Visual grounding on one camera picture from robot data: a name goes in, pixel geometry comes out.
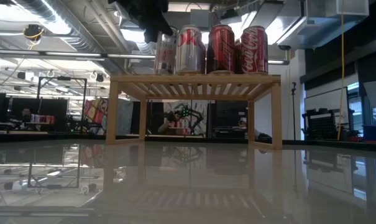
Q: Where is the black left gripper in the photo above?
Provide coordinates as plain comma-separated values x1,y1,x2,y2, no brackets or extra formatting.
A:
108,0,175,44

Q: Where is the slim white Celsius can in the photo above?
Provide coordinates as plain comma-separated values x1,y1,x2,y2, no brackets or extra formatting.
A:
154,29,178,75

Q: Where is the silver Diet Coke can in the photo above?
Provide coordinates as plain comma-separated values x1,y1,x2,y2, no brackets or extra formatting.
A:
175,24,207,75

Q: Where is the red Coca-Cola can white script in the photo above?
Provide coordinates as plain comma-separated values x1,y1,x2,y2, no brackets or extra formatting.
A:
239,25,269,75

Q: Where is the wooden slatted shelf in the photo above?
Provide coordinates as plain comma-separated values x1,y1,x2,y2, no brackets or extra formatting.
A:
105,73,283,151

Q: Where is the long ceiling strip light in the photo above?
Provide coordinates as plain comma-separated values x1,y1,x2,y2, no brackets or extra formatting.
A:
0,49,157,60

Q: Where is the person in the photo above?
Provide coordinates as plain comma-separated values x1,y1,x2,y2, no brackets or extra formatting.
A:
18,108,35,130
158,110,188,136

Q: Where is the colourful poster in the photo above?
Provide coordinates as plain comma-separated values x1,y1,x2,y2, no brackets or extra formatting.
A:
83,98,109,125

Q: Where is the black tripod stand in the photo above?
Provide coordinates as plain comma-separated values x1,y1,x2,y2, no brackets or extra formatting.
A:
290,81,298,141

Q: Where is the whiteboard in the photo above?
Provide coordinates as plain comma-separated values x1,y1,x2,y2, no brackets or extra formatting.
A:
304,86,350,118

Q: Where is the black rack cart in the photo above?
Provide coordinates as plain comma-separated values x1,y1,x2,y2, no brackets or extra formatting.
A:
301,108,356,141

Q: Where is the blue plastic bin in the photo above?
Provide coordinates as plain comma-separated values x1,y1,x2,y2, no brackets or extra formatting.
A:
362,124,376,143

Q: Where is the silver round ventilation duct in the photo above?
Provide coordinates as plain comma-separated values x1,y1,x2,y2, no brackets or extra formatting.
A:
16,0,129,54

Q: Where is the black frame stand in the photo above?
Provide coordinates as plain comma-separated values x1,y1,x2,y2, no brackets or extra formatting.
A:
37,76,88,125

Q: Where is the coiled yellow cable reel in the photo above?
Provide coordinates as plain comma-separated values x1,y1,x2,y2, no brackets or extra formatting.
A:
22,24,45,43

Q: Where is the grey rectangular air duct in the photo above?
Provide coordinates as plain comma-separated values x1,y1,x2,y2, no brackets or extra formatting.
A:
212,0,370,50

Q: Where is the yellow hanging cable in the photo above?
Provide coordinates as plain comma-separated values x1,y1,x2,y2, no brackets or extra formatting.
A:
336,12,346,141

